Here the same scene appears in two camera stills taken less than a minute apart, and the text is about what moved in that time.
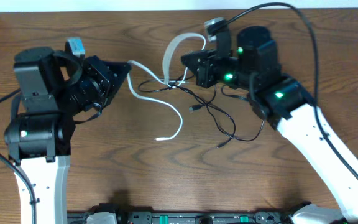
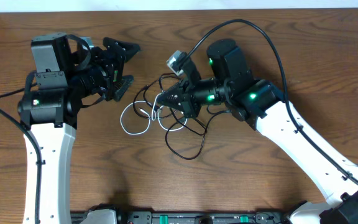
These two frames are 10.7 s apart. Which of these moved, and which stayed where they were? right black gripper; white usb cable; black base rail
Moved: right black gripper; white usb cable
Stayed: black base rail
